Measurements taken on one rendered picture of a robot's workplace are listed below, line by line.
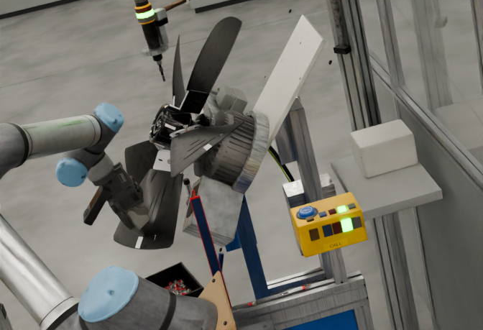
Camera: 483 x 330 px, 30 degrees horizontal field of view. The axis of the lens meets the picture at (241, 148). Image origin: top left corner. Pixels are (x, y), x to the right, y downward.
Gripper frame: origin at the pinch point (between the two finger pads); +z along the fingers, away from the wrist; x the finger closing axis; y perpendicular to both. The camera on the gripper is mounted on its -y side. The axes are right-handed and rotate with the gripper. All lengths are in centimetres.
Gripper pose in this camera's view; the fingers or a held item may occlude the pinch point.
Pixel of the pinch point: (138, 233)
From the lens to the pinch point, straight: 244.8
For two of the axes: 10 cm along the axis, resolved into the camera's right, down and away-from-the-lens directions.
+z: 5.0, 7.6, 4.1
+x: -1.5, -3.9, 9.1
